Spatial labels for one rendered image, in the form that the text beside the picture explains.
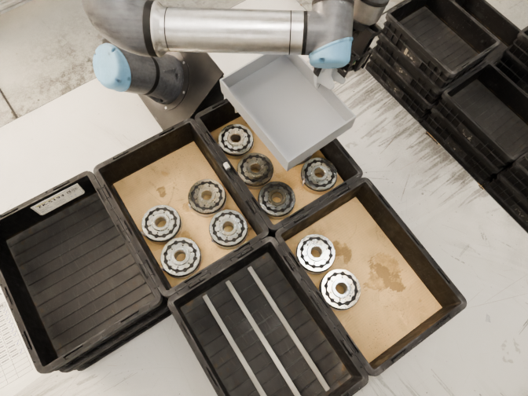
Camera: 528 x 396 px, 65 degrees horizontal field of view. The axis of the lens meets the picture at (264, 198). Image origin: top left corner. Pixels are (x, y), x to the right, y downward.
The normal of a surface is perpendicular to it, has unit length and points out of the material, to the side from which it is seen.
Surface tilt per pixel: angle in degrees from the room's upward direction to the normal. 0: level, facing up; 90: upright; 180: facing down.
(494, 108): 0
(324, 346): 0
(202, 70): 43
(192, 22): 22
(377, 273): 0
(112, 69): 49
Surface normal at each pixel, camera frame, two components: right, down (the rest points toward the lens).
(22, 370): 0.04, -0.37
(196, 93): -0.53, 0.09
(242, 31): -0.04, 0.37
